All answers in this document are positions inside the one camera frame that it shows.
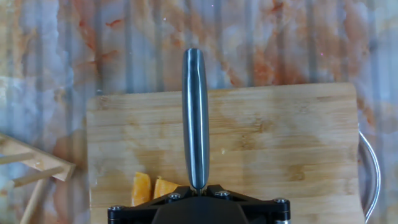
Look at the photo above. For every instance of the steel cleaver knife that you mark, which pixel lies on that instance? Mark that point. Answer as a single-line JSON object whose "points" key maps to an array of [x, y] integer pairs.
{"points": [[196, 118]]}

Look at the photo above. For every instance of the marble pattern plastic mat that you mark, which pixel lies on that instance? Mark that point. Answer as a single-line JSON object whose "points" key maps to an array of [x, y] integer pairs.
{"points": [[124, 46]]}

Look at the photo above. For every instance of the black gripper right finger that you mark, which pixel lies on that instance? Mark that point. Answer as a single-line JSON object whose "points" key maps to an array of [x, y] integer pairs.
{"points": [[267, 214]]}

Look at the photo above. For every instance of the wooden peg rack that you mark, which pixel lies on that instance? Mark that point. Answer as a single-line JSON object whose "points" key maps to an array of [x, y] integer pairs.
{"points": [[34, 158]]}

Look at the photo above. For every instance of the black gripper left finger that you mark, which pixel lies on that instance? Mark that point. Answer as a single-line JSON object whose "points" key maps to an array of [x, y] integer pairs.
{"points": [[133, 214]]}

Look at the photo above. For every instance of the wooden cutting board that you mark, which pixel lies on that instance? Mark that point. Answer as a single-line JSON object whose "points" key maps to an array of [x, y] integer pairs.
{"points": [[280, 140]]}

